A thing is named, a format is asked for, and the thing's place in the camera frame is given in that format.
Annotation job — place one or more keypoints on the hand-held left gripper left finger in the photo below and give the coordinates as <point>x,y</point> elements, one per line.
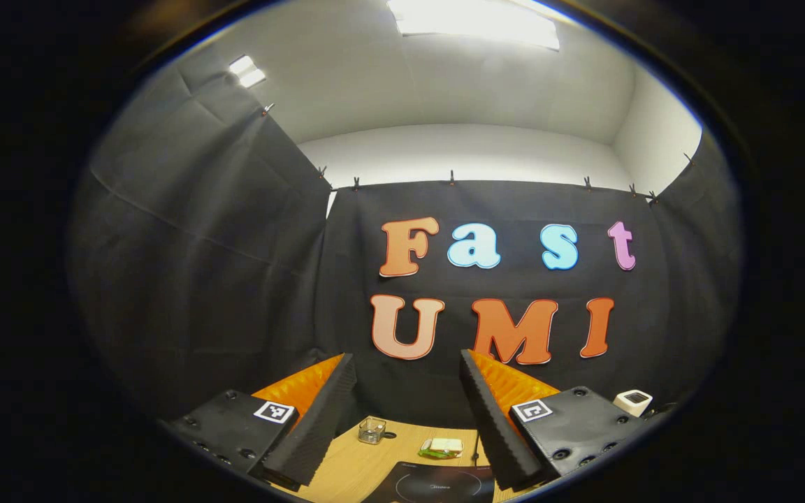
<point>318,426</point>

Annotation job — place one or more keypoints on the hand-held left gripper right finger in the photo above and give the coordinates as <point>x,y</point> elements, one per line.
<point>497,433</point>

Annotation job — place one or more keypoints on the black induction cooktop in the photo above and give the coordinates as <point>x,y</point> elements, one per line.
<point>430,485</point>

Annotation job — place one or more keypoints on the small glass jar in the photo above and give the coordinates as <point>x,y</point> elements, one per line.
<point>372,431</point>

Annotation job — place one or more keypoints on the white green sponge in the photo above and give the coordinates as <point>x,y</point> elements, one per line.
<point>444,445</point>

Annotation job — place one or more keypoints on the white box appliance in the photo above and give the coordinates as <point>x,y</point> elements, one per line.
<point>632,403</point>

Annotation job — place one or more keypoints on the row of cloth clips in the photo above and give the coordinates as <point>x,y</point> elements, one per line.
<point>451,178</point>

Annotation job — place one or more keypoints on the ceiling light panel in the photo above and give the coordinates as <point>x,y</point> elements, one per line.
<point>247,71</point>
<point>472,17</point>

